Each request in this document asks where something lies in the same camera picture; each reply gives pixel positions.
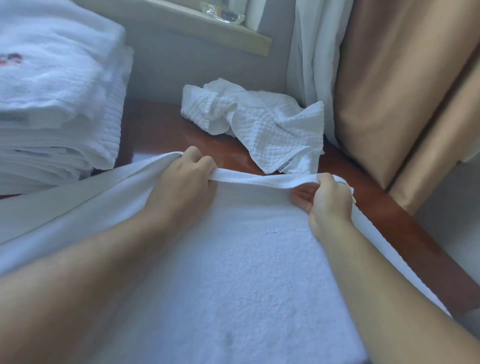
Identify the person's left forearm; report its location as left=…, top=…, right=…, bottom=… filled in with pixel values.
left=0, top=211, right=196, bottom=364

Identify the white sheer curtain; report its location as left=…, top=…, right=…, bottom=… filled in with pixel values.
left=240, top=0, right=355, bottom=147

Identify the person's right forearm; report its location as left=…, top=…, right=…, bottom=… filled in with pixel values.
left=314, top=219, right=480, bottom=364

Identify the clear glass ashtray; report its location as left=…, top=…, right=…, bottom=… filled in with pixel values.
left=199, top=1, right=246, bottom=25

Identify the stack of folded white towels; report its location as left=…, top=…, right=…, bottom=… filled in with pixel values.
left=0, top=0, right=134, bottom=196

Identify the tan satin curtain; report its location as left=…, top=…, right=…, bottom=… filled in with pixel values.
left=333, top=0, right=480, bottom=216

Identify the crumpled white waffle towel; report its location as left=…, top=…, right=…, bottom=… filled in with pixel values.
left=180, top=78, right=325, bottom=175

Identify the large white terry towel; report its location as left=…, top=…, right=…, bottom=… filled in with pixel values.
left=0, top=151, right=452, bottom=364

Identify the person's right hand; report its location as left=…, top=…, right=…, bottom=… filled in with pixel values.
left=292, top=173, right=356, bottom=241

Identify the person's left hand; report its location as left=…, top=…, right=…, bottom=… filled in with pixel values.
left=144, top=146, right=219, bottom=223

